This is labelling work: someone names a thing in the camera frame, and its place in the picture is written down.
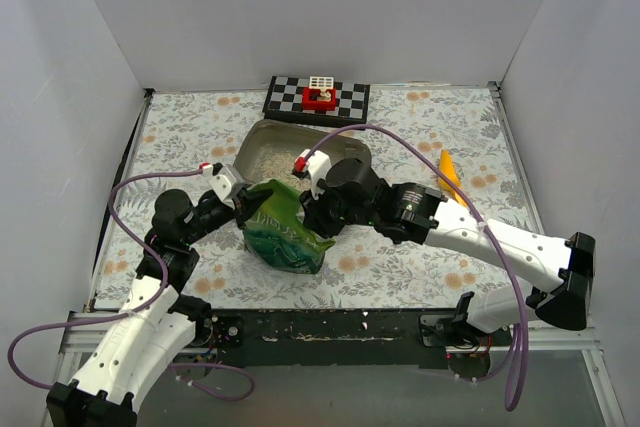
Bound green litter bag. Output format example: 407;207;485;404
243;179;335;274

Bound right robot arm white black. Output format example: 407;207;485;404
293;151;595;345

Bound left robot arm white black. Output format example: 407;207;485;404
46;188;272;426

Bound cat litter granules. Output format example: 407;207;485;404
253;146;299;182

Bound grey litter box tray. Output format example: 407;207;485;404
234;120;371;185

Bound red toy block box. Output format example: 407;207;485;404
301;87;337;112

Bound yellow plastic litter scoop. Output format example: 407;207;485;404
439;149;468;208

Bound black white checkerboard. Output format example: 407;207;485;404
262;76;370;127

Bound white grid toy piece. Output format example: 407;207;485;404
308;76;334;90

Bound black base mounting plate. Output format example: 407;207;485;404
189;308;488;369

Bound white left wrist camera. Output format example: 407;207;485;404
199;163;247;209

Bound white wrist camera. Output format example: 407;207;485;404
199;163;247;209
292;149;332;200

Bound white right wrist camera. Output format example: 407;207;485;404
292;149;332;200

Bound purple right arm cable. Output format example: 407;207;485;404
304;124;531;412

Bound aluminium frame rail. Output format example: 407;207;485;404
487;81;626;426

